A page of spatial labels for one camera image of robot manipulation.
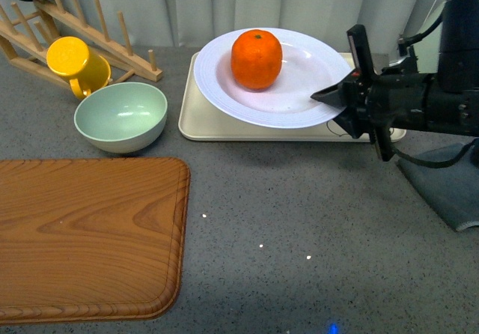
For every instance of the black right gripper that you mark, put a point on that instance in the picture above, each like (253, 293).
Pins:
(398, 97)

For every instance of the white round plate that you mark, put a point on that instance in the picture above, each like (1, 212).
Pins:
(308, 65)

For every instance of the orange fruit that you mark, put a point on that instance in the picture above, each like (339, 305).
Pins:
(256, 59)

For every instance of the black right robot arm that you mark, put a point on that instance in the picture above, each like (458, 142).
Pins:
(457, 73)

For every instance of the green plastic cup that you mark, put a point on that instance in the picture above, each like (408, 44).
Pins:
(427, 51)

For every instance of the grey folded cloth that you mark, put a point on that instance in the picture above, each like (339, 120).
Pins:
(452, 192)

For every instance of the beige bear serving tray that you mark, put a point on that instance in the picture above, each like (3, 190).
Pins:
(200, 120)

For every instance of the light green bowl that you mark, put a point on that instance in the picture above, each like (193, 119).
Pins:
(122, 118)

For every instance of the yellow mug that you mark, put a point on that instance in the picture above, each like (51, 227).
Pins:
(80, 66)

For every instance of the wooden cutting board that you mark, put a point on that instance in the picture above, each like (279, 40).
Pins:
(91, 239)

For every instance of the wooden dish rack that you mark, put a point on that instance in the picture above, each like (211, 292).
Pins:
(25, 39)

